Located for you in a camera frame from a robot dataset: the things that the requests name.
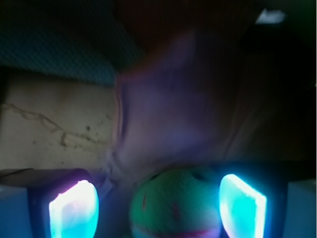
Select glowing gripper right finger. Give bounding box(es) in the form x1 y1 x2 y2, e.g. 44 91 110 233
218 163 287 238

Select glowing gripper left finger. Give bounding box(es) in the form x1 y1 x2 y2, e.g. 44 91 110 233
28 169 100 238

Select green plush frog toy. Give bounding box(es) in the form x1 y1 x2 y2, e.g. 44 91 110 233
129 167 222 238

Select brown paper bag bin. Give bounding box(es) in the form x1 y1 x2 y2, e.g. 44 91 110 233
0 0 317 184

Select light blue terry cloth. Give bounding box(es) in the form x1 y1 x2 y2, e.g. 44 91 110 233
0 22 143 87

